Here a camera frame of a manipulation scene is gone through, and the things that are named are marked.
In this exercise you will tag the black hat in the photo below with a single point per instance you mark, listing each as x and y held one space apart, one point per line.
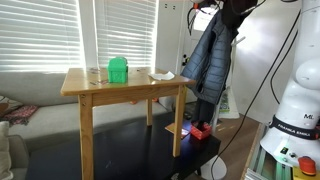
234 12

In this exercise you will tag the white folded paper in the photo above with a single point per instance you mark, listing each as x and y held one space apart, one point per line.
159 76

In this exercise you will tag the green plastic box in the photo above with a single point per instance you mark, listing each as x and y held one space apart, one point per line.
117 70

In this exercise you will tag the dark blue puffer vest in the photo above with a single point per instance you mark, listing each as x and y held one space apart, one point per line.
210 61

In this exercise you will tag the white front door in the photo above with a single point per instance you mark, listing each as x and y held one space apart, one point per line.
193 24

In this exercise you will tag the red small box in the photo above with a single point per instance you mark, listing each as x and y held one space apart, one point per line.
200 133

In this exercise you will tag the black low platform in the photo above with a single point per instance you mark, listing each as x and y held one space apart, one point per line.
130 152

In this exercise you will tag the brown wooden table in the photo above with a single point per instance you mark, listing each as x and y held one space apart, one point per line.
95 90

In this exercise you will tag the cream tote bag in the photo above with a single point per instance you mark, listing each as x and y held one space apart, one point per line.
228 108

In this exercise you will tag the white coat rack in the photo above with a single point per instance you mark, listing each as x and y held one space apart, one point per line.
216 169

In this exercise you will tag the grey sofa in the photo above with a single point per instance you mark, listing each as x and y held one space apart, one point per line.
57 119

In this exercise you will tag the patterned sofa cushion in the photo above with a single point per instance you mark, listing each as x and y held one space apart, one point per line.
15 112

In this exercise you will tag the red emergency stop button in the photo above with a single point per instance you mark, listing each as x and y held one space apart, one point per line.
307 165

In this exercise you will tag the black door handle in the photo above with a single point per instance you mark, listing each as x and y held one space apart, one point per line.
185 60

